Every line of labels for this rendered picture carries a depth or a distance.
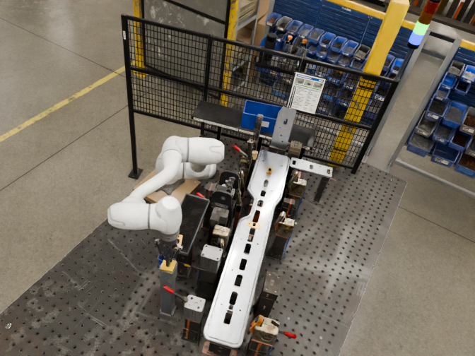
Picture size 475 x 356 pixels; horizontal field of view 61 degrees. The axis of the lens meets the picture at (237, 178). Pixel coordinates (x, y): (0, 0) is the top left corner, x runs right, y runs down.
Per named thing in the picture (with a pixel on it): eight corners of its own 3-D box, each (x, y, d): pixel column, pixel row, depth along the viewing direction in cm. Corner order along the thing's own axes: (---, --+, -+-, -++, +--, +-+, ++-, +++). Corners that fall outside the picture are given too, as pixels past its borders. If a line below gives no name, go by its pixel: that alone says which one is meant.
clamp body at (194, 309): (198, 347, 209) (203, 316, 184) (177, 340, 210) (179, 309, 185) (203, 330, 216) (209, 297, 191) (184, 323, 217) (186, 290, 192)
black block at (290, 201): (287, 235, 268) (297, 207, 247) (271, 231, 269) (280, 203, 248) (288, 227, 274) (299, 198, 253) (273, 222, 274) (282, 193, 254)
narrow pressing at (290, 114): (285, 150, 282) (297, 110, 258) (269, 145, 283) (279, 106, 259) (285, 149, 283) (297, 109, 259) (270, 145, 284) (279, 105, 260)
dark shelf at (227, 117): (312, 150, 285) (312, 147, 283) (191, 119, 293) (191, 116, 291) (315, 132, 301) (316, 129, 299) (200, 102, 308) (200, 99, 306)
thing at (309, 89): (315, 115, 291) (327, 78, 269) (285, 107, 293) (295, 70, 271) (315, 114, 292) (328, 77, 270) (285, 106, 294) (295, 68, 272)
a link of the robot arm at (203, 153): (183, 157, 281) (214, 158, 285) (182, 180, 279) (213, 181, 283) (186, 131, 206) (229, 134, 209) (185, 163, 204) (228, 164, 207)
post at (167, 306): (172, 317, 219) (172, 275, 188) (158, 313, 219) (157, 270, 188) (177, 304, 224) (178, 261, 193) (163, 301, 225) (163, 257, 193)
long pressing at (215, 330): (245, 352, 182) (246, 350, 181) (198, 337, 184) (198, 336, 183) (291, 157, 279) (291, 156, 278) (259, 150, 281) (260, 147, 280)
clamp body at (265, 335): (267, 369, 206) (281, 340, 181) (239, 360, 208) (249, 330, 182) (271, 349, 214) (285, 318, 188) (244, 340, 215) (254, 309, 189)
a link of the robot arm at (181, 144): (161, 145, 199) (189, 147, 201) (162, 129, 214) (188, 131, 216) (160, 168, 206) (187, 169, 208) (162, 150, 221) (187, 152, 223)
